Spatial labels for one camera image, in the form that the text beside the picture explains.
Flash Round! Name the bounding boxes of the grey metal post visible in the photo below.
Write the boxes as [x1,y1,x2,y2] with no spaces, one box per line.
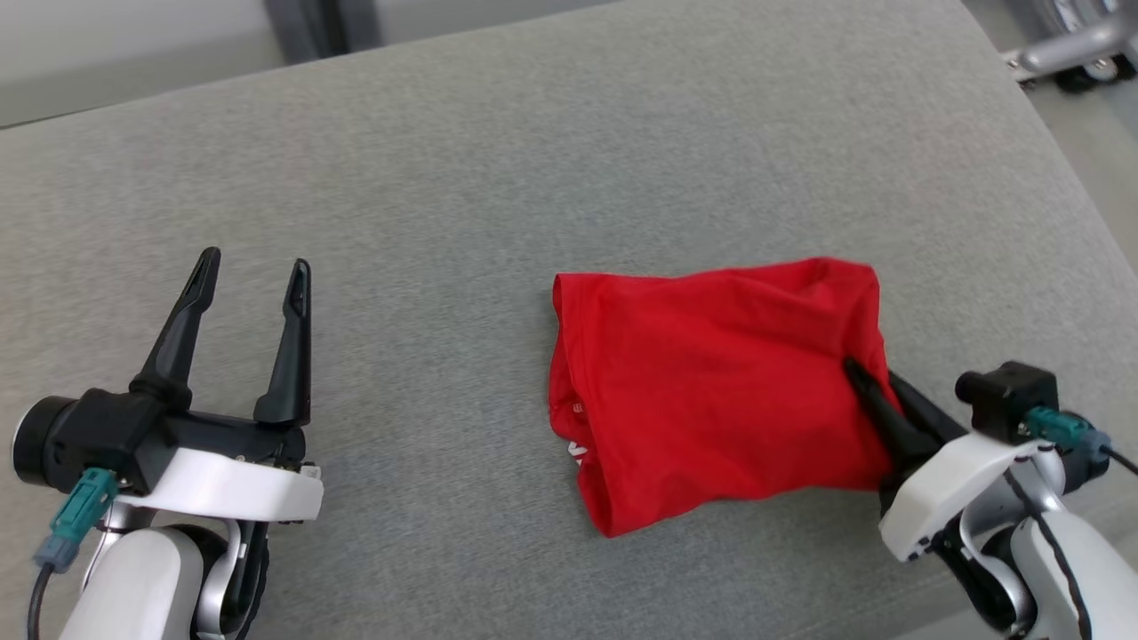
[264,0,383,63]

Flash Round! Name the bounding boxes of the teal plug left camera cable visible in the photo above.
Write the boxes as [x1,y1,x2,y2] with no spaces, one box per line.
[27,468,119,640]

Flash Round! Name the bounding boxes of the teal plug camera cable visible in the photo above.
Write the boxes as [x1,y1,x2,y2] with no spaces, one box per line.
[1022,407,1138,476]
[27,468,119,640]

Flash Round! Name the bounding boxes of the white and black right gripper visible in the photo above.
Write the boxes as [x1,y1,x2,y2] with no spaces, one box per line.
[843,357,1068,563]

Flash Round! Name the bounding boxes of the teal plug right camera cable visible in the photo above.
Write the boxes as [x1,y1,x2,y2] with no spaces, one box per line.
[1022,407,1138,476]

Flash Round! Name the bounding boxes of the red and white shirt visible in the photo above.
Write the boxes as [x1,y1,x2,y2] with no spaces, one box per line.
[548,257,899,540]

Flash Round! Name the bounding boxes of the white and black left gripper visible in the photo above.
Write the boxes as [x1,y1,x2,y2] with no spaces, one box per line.
[116,247,323,524]

